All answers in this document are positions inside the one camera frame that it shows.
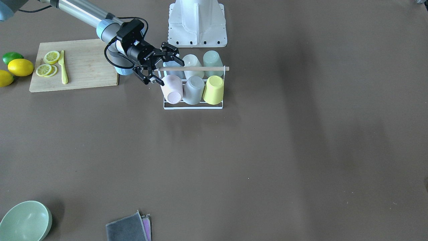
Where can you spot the purple cloth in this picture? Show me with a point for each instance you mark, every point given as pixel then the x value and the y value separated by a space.
pixel 146 220

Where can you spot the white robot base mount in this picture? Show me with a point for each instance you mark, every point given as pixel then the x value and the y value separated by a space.
pixel 197 24

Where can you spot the bamboo cutting board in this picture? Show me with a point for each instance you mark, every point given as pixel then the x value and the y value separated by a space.
pixel 85 63

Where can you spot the yellow plastic cup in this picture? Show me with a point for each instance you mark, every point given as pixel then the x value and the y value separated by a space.
pixel 214 90

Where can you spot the light blue plastic cup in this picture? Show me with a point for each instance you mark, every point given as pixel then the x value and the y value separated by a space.
pixel 180 74

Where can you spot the green plastic cup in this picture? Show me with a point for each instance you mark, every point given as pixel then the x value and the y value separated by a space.
pixel 212 59

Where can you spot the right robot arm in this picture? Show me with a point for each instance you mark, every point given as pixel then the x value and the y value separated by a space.
pixel 106 25

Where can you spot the lemon slice lower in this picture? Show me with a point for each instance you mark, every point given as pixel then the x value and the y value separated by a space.
pixel 46 70

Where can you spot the whole yellow lemon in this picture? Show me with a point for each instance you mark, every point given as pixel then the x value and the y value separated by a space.
pixel 20 67

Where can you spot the green lime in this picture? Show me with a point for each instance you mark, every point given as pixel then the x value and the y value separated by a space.
pixel 10 56

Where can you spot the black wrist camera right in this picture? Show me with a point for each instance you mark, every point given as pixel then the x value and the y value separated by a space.
pixel 131 31

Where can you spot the lemon slice upper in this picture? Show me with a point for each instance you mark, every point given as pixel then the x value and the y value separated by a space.
pixel 51 57

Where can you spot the white plastic cup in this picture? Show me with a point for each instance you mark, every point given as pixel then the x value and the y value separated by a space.
pixel 191 60

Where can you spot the lemon slice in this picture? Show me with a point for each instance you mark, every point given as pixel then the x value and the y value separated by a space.
pixel 46 70
pixel 51 57

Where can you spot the white wire cup rack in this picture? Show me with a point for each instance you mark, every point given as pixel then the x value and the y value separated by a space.
pixel 182 105

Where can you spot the yellow plastic knife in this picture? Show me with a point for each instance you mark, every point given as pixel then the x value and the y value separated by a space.
pixel 61 62

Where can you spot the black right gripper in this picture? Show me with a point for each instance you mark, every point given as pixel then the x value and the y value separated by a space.
pixel 138 53

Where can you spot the pink plastic cup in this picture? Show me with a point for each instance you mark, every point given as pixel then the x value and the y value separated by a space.
pixel 173 89

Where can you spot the green bowl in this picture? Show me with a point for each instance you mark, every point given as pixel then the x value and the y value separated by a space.
pixel 27 221

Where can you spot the grey folded cloth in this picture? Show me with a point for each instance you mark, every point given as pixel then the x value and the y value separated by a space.
pixel 129 228

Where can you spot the grey plastic cup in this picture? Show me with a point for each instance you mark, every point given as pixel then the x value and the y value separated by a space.
pixel 193 89

